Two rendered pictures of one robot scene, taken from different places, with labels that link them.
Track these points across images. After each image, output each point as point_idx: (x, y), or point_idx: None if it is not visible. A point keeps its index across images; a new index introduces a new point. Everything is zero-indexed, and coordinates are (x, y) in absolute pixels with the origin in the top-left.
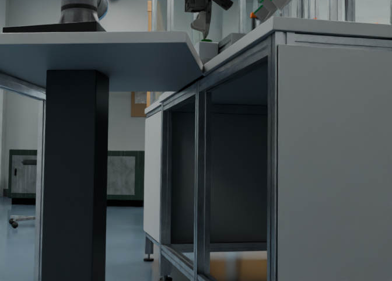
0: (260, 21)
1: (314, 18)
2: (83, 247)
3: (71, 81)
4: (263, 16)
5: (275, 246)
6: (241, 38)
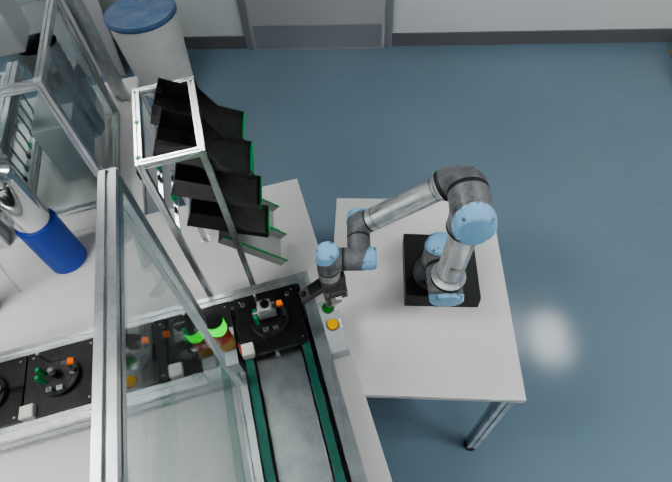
0: (274, 303)
1: (277, 183)
2: None
3: None
4: (279, 262)
5: None
6: (307, 212)
